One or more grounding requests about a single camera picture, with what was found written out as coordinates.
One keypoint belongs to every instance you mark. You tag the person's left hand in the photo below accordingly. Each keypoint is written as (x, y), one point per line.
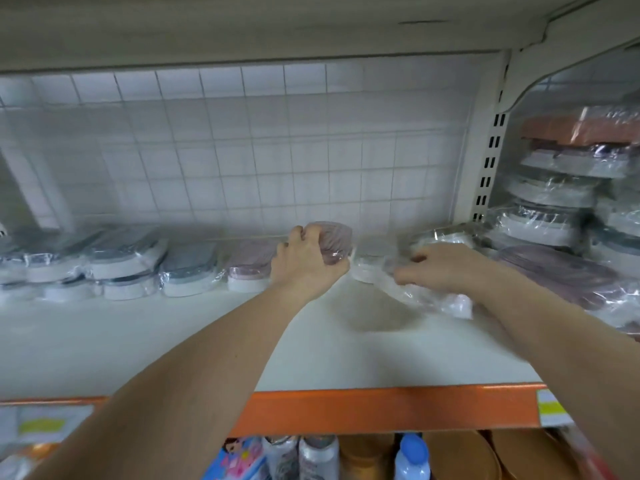
(305, 270)

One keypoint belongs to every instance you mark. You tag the person's right hand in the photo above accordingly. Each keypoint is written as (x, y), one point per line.
(455, 270)

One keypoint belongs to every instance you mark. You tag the mauve lid round plastic box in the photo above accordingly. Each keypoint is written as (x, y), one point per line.
(335, 240)

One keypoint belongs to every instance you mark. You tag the grey soap dish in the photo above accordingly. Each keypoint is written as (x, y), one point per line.
(385, 275)

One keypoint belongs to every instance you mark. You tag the pile of soap dishes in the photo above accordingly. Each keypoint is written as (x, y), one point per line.
(560, 215)

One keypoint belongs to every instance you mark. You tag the orange metal store shelving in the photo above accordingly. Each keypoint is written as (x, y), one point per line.
(400, 405)

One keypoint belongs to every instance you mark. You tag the person's left forearm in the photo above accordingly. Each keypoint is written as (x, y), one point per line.
(170, 405)

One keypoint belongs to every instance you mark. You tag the person's right forearm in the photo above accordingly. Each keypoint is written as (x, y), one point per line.
(570, 335)

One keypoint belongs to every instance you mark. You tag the yellow shelf price label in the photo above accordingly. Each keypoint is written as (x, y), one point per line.
(45, 425)
(553, 407)

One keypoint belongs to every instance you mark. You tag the brown can orange lid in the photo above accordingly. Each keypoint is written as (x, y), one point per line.
(530, 455)
(365, 458)
(460, 457)

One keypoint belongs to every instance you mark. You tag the blue plastic bottle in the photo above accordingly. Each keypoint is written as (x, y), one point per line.
(412, 458)

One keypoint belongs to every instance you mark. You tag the blue product pack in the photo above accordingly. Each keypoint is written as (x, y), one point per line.
(238, 461)

